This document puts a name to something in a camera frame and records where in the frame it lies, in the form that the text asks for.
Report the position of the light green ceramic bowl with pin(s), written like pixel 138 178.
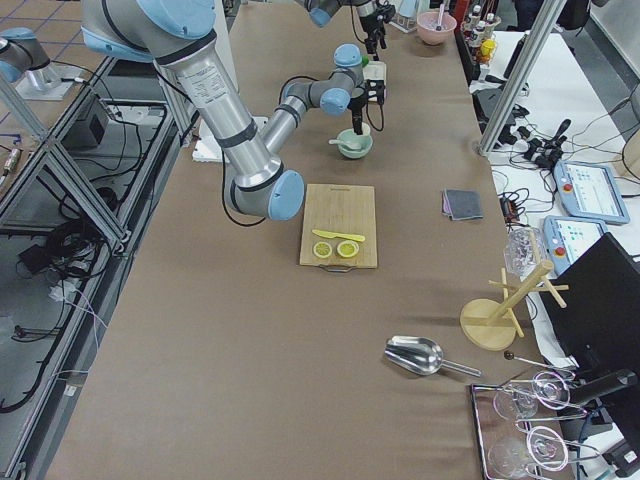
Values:
pixel 350 135

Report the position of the black monitor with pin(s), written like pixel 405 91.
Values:
pixel 599 326

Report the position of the teach pendant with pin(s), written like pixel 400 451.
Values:
pixel 590 191
pixel 568 238

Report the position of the lower teach pendant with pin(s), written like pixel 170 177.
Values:
pixel 568 238

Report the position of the upper lemon slice stack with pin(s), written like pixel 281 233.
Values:
pixel 322 250

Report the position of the beige rabbit tray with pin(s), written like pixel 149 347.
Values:
pixel 375 75

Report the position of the yellow plastic knife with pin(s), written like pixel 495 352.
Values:
pixel 338 235

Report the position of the clear plastic container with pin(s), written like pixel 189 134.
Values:
pixel 524 250

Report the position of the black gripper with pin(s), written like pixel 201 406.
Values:
pixel 356 106
pixel 369 29

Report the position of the upper teach pendant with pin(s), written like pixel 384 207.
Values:
pixel 590 191

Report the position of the grey folded cloth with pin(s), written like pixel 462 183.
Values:
pixel 461 204

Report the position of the bamboo cutting board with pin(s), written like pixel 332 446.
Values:
pixel 348 209

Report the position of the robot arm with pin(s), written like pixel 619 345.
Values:
pixel 181 36
pixel 321 13

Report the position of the wooden mug tree stand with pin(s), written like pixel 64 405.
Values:
pixel 493 325

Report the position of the lower lemon slice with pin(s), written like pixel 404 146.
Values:
pixel 347 249

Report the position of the metal scoop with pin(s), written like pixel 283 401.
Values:
pixel 422 356

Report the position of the pink bowl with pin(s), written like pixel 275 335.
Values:
pixel 434 29

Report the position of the wire glass rack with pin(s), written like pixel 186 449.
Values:
pixel 518 428

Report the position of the aluminium frame post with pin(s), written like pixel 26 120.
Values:
pixel 535 41

